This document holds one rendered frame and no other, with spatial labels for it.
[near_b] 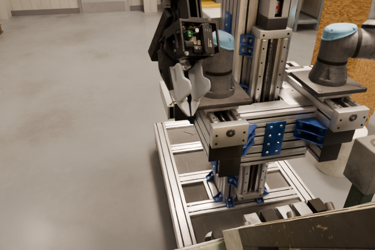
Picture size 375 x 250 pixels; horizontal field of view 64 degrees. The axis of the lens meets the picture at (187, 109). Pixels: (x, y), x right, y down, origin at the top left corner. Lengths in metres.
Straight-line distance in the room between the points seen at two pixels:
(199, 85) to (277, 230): 0.27
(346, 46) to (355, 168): 0.46
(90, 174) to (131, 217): 0.55
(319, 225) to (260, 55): 0.93
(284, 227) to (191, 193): 1.43
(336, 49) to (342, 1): 1.44
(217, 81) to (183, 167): 1.06
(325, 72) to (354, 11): 1.38
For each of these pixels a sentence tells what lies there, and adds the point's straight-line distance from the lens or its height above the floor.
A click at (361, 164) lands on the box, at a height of 0.86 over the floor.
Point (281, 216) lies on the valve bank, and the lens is 1.11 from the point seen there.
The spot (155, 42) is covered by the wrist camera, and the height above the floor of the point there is 1.40.
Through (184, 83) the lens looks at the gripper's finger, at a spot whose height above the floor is 1.36.
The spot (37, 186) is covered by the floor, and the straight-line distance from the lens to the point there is 2.49.
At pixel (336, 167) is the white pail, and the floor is 0.09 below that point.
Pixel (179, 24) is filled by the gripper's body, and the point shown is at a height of 1.45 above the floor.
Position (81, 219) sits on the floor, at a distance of 2.15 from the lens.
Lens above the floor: 1.57
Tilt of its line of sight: 30 degrees down
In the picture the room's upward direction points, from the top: straight up
